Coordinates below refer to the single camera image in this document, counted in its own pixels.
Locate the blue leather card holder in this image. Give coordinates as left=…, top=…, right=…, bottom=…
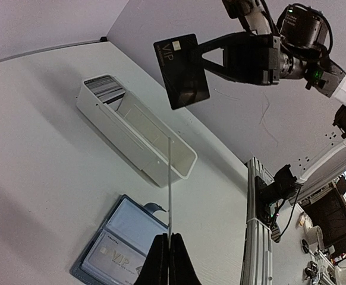
left=70, top=194, right=168, bottom=284

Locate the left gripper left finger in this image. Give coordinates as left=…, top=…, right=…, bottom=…
left=134, top=233, right=169, bottom=285

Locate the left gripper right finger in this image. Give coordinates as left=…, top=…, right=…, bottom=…
left=169, top=233, right=201, bottom=285

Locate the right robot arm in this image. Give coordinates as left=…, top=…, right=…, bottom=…
left=186, top=32, right=346, bottom=190

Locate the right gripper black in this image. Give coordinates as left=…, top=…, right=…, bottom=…
left=195, top=32, right=307, bottom=86

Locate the white plastic tray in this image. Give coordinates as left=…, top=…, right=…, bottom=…
left=76, top=74, right=197, bottom=188

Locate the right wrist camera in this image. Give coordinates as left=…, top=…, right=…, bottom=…
left=277, top=3, right=333, bottom=50

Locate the stack of cards in tray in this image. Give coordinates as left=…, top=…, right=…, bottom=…
left=84, top=75, right=126, bottom=105

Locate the black VIP credit card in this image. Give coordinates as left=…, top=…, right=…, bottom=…
left=153, top=34, right=210, bottom=110

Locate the white credit card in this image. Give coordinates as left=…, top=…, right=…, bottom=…
left=82, top=230, right=146, bottom=284

